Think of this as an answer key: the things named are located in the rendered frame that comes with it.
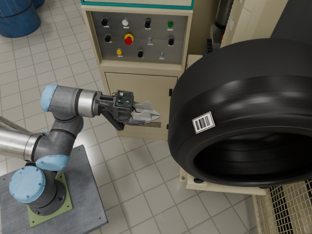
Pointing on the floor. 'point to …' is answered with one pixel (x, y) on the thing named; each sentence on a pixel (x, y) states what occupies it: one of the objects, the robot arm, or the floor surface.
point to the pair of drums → (19, 17)
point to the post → (253, 20)
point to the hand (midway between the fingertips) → (156, 117)
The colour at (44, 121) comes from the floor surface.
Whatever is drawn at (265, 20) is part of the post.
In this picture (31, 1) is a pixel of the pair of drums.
